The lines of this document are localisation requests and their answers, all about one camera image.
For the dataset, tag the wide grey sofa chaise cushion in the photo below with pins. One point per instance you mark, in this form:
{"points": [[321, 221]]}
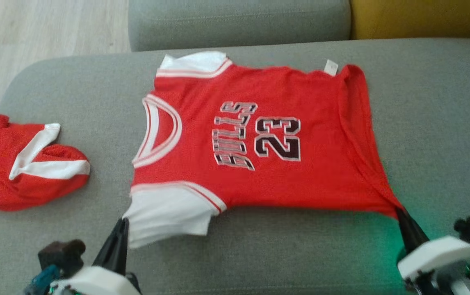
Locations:
{"points": [[280, 254]]}

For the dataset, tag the grey sofa seat cushion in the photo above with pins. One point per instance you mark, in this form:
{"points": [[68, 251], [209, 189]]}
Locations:
{"points": [[235, 22]]}

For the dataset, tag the yellow sofa backrest cushion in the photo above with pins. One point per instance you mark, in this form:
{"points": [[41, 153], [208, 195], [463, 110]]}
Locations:
{"points": [[419, 18]]}

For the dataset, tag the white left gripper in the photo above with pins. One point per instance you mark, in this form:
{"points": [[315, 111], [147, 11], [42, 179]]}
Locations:
{"points": [[95, 282]]}

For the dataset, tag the red Bulls 23 jersey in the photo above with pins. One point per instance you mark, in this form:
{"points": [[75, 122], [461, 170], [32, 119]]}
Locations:
{"points": [[268, 135]]}

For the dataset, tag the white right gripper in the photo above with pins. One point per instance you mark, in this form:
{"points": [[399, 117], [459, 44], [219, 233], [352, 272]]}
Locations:
{"points": [[436, 252]]}

